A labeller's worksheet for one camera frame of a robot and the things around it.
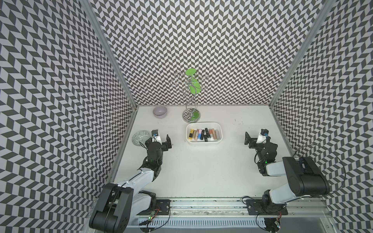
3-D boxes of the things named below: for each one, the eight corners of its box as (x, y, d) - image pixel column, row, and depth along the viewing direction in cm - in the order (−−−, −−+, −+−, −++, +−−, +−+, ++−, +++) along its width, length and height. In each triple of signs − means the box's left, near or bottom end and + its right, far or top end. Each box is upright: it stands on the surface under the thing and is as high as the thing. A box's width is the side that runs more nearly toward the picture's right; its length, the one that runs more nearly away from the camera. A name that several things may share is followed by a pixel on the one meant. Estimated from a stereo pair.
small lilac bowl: (153, 121, 111) (151, 115, 106) (155, 111, 117) (154, 105, 112) (166, 121, 111) (164, 115, 106) (167, 111, 117) (166, 105, 112)
